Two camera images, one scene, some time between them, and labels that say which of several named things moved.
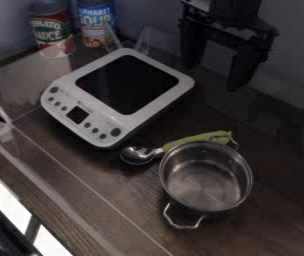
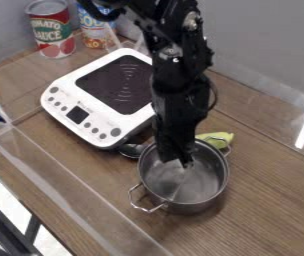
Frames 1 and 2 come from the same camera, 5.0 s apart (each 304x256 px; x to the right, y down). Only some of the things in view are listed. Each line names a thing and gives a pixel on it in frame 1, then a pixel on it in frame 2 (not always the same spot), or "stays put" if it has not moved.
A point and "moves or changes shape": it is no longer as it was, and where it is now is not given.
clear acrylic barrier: x=38 y=212 stays put
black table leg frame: x=18 y=242 stays put
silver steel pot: x=205 y=177 moves or changes shape
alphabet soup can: x=95 y=24 stays put
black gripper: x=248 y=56 to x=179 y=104
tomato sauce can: x=53 y=27 stays put
